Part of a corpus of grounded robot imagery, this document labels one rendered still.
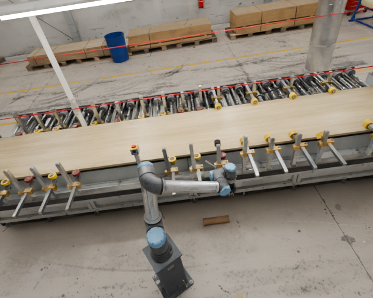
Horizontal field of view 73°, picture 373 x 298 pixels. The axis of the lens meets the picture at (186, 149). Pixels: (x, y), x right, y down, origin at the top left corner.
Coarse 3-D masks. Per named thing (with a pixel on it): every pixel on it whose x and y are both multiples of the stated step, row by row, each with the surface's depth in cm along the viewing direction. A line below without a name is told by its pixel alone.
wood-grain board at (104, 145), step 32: (320, 96) 305; (352, 96) 297; (96, 128) 313; (128, 128) 304; (160, 128) 296; (192, 128) 289; (224, 128) 281; (256, 128) 274; (288, 128) 268; (320, 128) 262; (352, 128) 256; (0, 160) 288; (32, 160) 281; (64, 160) 274; (96, 160) 267; (128, 160) 261
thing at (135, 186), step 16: (336, 160) 253; (352, 160) 251; (368, 160) 253; (192, 176) 260; (240, 176) 256; (80, 192) 263; (96, 192) 260; (112, 192) 259; (128, 192) 260; (0, 208) 263
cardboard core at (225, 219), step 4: (216, 216) 294; (220, 216) 292; (224, 216) 291; (228, 216) 290; (204, 220) 291; (208, 220) 290; (212, 220) 290; (216, 220) 290; (220, 220) 289; (224, 220) 289; (228, 220) 289; (204, 224) 290; (208, 224) 291
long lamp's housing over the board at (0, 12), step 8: (32, 0) 178; (40, 0) 173; (48, 0) 172; (56, 0) 172; (64, 0) 172; (72, 0) 172; (80, 0) 172; (88, 0) 173; (96, 0) 173; (104, 0) 173; (0, 8) 174; (8, 8) 174; (16, 8) 174; (24, 8) 174; (32, 8) 174; (40, 8) 174; (48, 8) 174; (0, 16) 175
